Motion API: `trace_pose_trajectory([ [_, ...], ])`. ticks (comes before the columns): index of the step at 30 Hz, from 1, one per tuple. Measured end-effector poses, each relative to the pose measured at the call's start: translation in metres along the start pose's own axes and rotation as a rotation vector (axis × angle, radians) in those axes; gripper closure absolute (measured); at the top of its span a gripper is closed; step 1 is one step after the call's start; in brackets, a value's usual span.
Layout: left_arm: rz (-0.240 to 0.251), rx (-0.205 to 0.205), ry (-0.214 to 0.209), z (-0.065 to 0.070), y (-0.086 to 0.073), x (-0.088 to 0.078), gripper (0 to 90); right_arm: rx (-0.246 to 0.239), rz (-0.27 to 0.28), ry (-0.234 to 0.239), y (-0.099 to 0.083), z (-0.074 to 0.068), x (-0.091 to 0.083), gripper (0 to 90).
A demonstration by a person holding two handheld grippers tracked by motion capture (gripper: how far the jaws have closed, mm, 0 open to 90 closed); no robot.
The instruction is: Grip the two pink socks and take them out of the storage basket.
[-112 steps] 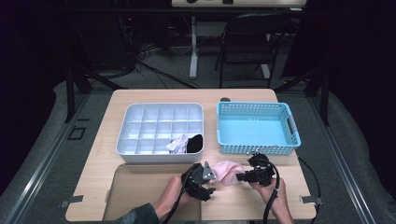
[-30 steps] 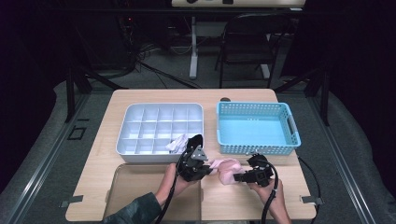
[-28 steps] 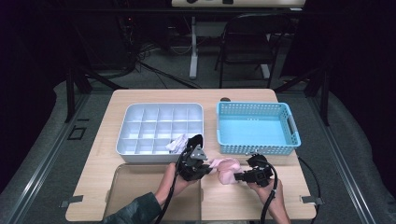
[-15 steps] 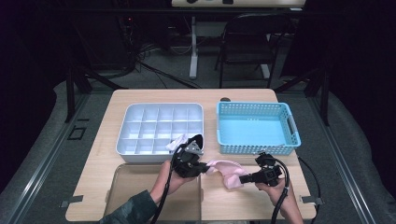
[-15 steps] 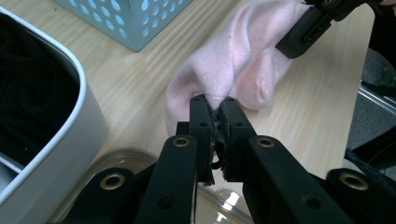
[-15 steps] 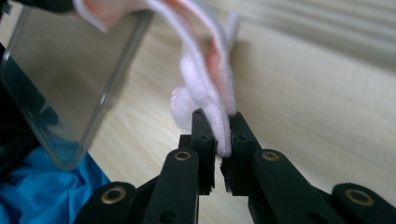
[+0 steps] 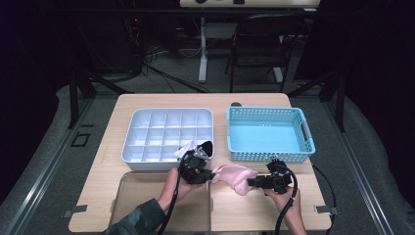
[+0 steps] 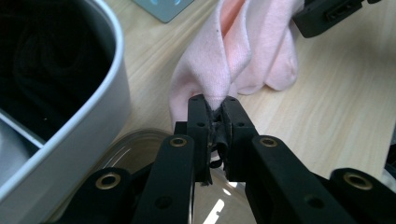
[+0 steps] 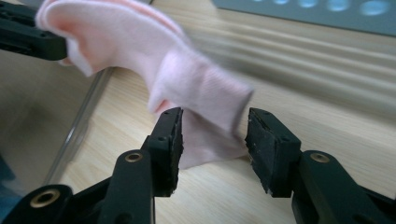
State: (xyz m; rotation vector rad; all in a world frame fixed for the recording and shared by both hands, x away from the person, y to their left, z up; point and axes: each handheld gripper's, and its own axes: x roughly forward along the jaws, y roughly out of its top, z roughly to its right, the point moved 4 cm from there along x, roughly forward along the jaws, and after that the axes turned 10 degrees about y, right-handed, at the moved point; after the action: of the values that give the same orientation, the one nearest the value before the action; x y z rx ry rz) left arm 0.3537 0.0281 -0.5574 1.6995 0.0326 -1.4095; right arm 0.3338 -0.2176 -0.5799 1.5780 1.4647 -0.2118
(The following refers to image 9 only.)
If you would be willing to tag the clear plastic box lid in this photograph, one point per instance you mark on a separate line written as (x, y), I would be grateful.
(31, 124)

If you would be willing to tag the blue plastic basket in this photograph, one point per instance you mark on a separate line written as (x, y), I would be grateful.
(311, 17)

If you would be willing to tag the pink sock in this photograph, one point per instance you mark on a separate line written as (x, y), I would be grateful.
(140, 40)

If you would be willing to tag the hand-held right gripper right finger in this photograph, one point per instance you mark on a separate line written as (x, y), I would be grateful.
(274, 155)

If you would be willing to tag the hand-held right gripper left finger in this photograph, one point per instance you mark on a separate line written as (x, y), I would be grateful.
(166, 155)

